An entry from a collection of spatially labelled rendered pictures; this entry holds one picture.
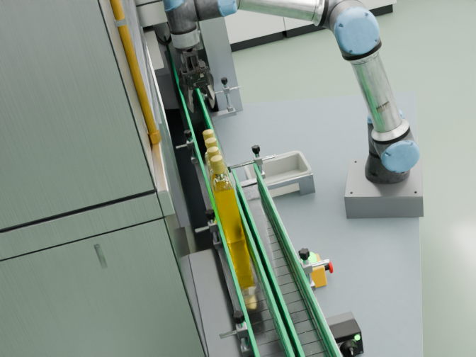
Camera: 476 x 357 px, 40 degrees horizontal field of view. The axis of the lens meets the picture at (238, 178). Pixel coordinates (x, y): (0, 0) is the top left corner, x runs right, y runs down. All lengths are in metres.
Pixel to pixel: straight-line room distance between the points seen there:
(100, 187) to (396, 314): 0.93
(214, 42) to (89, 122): 1.73
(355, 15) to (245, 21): 4.03
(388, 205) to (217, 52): 1.15
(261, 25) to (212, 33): 2.98
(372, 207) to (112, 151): 1.13
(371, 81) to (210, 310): 0.78
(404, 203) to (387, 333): 0.52
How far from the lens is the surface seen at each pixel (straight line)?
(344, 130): 2.74
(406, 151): 2.02
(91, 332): 1.52
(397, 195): 2.16
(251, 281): 1.83
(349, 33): 1.84
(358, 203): 2.18
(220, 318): 1.74
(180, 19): 1.81
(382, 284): 1.96
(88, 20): 1.17
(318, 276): 1.93
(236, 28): 5.83
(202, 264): 1.93
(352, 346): 1.70
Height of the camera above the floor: 2.06
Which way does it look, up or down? 31 degrees down
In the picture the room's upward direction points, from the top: 12 degrees counter-clockwise
